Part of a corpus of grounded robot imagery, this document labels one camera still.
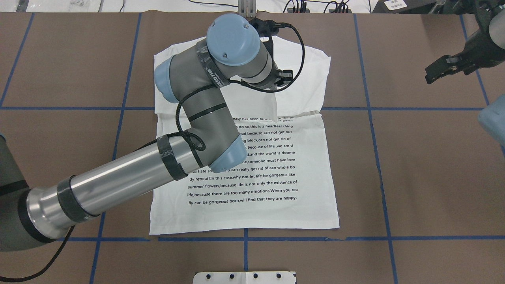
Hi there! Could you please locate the white long-sleeve printed shirt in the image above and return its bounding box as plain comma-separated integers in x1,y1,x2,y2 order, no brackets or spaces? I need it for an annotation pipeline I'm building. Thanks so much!
150,46,340,235

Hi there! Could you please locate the white camera mast pedestal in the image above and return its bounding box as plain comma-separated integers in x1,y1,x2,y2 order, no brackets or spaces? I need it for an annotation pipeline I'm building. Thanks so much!
193,271,297,284

